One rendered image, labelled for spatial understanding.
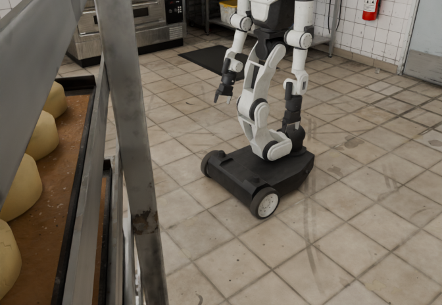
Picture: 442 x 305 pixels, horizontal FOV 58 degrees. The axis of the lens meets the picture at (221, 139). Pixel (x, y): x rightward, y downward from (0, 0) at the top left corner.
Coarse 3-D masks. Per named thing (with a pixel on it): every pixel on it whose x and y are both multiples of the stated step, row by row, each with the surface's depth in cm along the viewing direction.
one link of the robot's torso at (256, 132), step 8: (264, 104) 227; (256, 112) 226; (264, 112) 229; (240, 120) 243; (248, 120) 238; (256, 120) 228; (264, 120) 231; (248, 128) 247; (256, 128) 232; (264, 128) 237; (248, 136) 250; (256, 136) 239; (264, 136) 245; (256, 144) 249; (264, 144) 248; (272, 144) 249; (256, 152) 256; (264, 152) 249
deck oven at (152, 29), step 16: (144, 0) 480; (160, 0) 492; (176, 0) 508; (96, 16) 454; (144, 16) 487; (160, 16) 501; (176, 16) 518; (80, 32) 449; (96, 32) 459; (144, 32) 499; (160, 32) 513; (176, 32) 527; (80, 48) 459; (96, 48) 470; (144, 48) 512; (160, 48) 527; (80, 64) 477; (96, 64) 482
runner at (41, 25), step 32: (32, 0) 13; (64, 0) 19; (0, 32) 10; (32, 32) 13; (64, 32) 18; (0, 64) 9; (32, 64) 12; (0, 96) 9; (32, 96) 12; (0, 128) 9; (32, 128) 11; (0, 160) 9; (0, 192) 9
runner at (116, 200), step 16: (112, 160) 42; (112, 176) 40; (112, 192) 38; (112, 208) 36; (112, 224) 34; (112, 240) 28; (112, 256) 27; (112, 272) 26; (112, 288) 25; (112, 304) 24
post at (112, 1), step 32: (96, 0) 32; (128, 0) 33; (128, 32) 34; (128, 64) 36; (128, 96) 37; (128, 128) 39; (128, 160) 41; (128, 192) 42; (160, 256) 48; (160, 288) 51
